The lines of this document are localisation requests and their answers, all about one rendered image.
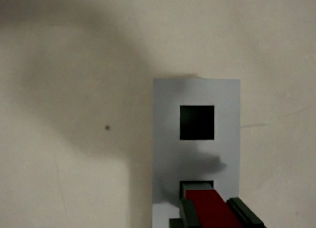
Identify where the grey block with square holes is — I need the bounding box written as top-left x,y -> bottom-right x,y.
152,78 -> 241,228

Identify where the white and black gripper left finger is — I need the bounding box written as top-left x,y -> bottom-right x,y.
169,198 -> 201,228

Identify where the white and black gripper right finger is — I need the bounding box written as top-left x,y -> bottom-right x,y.
226,197 -> 267,228

